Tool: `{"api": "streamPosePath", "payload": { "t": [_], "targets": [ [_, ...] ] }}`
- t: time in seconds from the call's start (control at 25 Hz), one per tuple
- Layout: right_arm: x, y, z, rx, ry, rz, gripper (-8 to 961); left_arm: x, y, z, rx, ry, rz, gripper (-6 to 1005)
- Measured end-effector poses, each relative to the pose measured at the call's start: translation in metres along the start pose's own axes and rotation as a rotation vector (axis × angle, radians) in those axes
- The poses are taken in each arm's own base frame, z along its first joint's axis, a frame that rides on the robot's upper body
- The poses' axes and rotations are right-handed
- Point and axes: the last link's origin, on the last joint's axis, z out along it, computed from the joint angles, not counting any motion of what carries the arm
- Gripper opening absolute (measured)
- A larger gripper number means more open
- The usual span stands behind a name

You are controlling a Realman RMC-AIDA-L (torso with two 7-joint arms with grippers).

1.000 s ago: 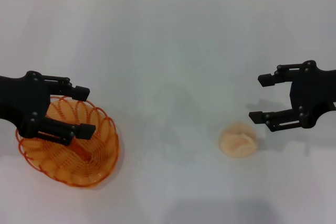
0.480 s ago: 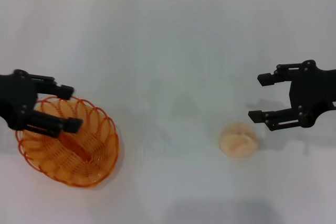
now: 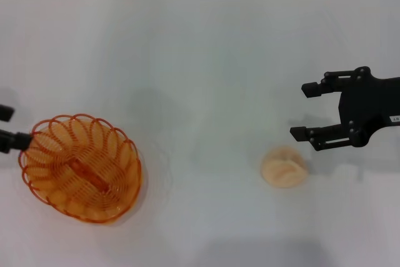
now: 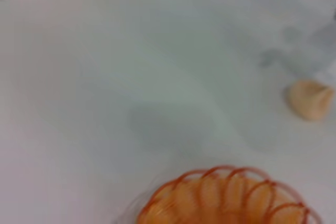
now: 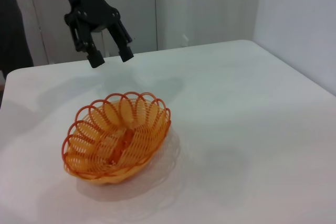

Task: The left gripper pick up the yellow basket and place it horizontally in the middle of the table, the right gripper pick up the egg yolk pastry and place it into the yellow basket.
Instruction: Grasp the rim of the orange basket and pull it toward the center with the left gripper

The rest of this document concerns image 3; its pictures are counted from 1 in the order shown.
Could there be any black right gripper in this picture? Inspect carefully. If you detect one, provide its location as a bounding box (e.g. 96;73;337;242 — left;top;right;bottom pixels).
289;66;400;151

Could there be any beige steamed bun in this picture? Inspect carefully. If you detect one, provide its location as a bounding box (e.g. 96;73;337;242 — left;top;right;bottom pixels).
261;144;309;189

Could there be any orange wire oval basket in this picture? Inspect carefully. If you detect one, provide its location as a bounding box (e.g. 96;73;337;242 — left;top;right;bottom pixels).
19;112;148;226

